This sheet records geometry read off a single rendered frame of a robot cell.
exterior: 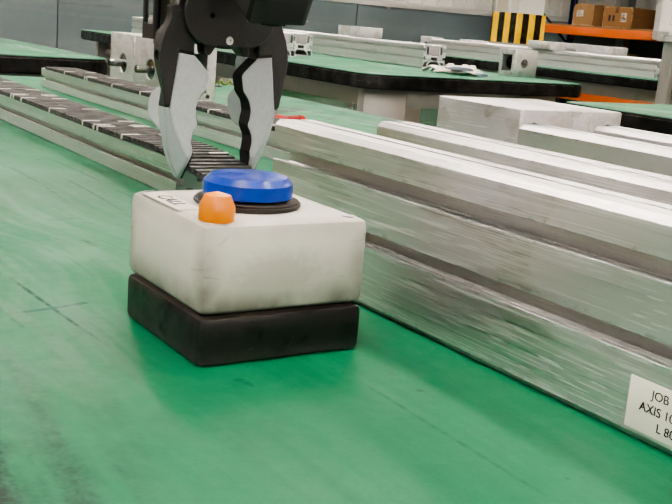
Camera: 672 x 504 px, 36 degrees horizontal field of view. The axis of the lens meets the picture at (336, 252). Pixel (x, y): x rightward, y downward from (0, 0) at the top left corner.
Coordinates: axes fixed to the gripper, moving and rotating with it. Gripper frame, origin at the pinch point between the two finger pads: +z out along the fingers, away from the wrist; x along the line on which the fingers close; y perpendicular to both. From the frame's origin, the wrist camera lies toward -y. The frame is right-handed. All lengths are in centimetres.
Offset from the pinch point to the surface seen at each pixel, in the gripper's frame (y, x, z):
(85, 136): 23.6, 2.0, 1.2
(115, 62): 92, -27, -2
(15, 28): 1082, -287, 23
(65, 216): -2.4, 12.3, 3.2
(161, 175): 7.3, 1.3, 2.2
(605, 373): -43.7, 4.8, 1.3
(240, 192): -30.6, 14.1, -3.5
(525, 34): 572, -556, -14
